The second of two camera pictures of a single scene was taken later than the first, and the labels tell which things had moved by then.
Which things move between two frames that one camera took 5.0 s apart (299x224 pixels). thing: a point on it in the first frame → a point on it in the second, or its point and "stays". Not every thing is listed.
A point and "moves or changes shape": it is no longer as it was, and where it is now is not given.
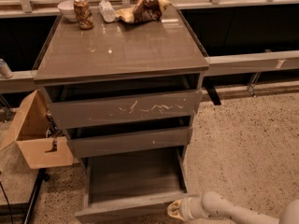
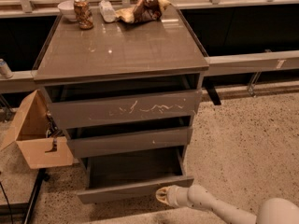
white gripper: x=188 y=208 → x=175 y=195
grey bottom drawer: x=133 y=187 moves or changes shape
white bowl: x=67 y=7 stays
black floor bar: x=43 y=176 stays
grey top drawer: x=127 y=101 stays
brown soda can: x=83 y=13 stays
